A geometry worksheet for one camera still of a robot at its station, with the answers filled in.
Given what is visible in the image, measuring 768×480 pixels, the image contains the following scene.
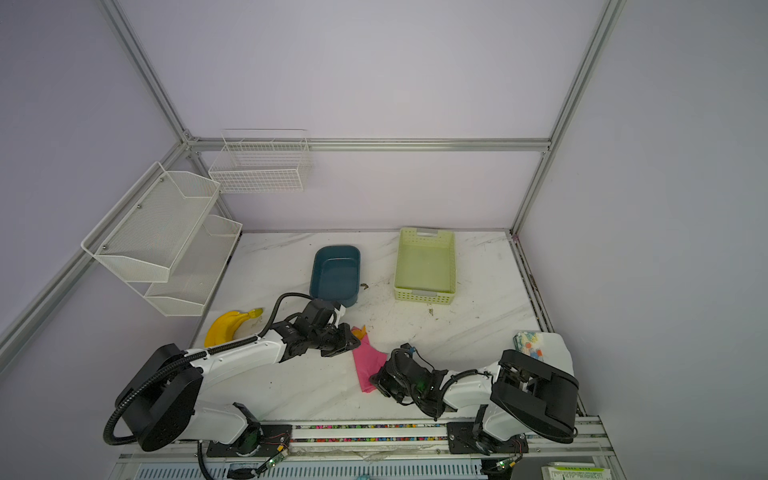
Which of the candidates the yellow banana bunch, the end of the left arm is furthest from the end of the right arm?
the yellow banana bunch

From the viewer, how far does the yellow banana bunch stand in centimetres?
88

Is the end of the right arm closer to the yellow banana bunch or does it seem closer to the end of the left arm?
the end of the left arm

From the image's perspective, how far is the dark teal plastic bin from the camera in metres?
1.01

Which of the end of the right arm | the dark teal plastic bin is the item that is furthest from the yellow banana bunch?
the end of the right arm

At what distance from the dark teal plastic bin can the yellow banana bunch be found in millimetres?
215

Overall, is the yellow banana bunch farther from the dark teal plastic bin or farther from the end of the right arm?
the end of the right arm
